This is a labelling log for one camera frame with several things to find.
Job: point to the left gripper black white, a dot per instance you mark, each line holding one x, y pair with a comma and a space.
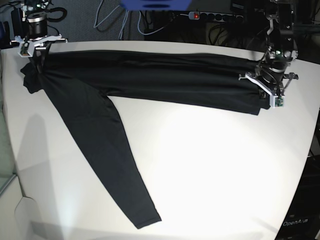
271, 78

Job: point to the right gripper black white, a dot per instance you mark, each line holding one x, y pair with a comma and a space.
35, 28

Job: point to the dark navy long-sleeve shirt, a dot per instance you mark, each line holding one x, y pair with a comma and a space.
80, 84

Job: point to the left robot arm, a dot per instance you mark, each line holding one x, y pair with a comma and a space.
277, 17

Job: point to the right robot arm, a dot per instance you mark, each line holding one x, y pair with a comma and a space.
26, 7

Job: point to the black OpenArm case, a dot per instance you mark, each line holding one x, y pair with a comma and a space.
302, 221

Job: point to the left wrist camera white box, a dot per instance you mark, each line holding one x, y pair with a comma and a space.
276, 101

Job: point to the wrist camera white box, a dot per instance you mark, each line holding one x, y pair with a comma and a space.
26, 50
276, 101

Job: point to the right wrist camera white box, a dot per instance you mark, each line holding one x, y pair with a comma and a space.
26, 50

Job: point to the white power strip red switch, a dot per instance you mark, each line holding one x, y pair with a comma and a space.
215, 17

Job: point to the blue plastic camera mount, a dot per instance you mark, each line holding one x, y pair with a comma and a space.
155, 5

